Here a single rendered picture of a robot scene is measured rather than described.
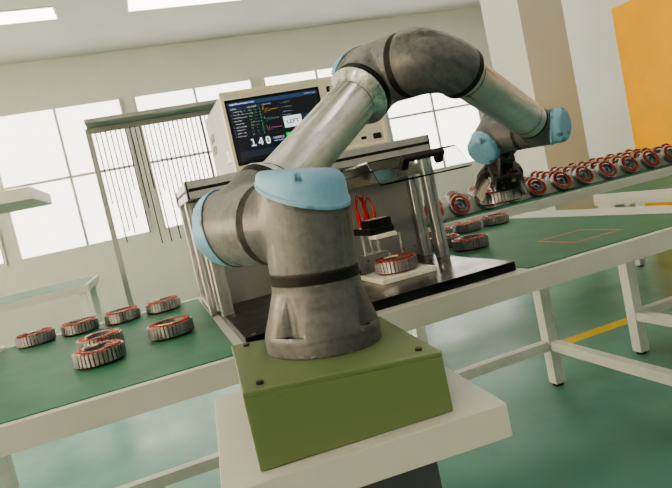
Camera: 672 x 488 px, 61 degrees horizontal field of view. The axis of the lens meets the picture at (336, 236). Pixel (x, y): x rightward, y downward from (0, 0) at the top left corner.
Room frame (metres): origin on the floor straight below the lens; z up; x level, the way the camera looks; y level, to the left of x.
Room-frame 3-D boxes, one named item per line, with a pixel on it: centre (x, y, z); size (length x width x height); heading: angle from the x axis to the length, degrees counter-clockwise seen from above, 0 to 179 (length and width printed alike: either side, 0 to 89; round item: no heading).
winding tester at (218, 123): (1.74, 0.07, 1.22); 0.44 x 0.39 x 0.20; 108
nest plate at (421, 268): (1.46, -0.14, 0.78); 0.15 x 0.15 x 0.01; 18
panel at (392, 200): (1.67, 0.06, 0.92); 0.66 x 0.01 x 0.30; 108
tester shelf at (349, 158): (1.73, 0.08, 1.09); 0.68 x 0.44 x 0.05; 108
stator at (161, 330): (1.42, 0.45, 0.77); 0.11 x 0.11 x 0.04
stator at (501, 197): (1.61, -0.47, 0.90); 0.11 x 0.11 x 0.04
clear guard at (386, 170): (1.49, -0.19, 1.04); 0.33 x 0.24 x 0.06; 18
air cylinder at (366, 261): (1.60, -0.09, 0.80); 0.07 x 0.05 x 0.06; 108
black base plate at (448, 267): (1.44, -0.02, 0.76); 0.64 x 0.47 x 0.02; 108
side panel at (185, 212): (1.71, 0.41, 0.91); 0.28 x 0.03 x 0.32; 18
